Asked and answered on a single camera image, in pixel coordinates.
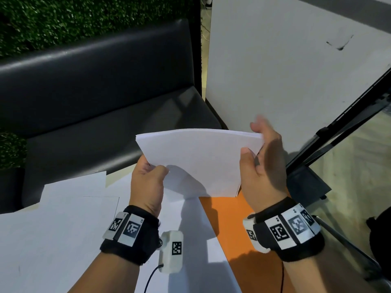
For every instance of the person's left hand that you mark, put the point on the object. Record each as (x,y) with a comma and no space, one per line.
(146,189)

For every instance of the person's right hand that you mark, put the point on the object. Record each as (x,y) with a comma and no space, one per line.
(268,176)

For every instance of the person's left thumb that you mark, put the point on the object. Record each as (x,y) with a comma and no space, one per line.
(159,172)

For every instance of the person's right thumb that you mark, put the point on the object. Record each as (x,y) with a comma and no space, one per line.
(248,161)

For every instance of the stack of white paper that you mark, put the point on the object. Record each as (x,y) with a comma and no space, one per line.
(198,161)

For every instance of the person's left forearm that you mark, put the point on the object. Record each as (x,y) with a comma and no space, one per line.
(107,276)

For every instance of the person's right forearm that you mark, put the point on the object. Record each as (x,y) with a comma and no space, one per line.
(317,276)

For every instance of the long white paper sheet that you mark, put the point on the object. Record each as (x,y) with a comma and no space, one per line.
(195,241)

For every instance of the black metal stand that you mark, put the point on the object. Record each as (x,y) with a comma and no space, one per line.
(336,134)

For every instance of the black leather bench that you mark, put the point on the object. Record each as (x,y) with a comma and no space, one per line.
(91,103)

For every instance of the white board panel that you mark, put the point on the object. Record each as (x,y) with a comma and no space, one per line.
(290,73)

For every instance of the grey metal rod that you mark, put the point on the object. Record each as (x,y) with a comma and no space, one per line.
(345,241)

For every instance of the large white paper sheet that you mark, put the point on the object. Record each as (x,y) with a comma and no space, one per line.
(52,244)

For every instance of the black bag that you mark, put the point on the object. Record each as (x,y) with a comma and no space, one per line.
(380,238)

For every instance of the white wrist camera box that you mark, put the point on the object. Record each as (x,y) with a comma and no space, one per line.
(171,251)

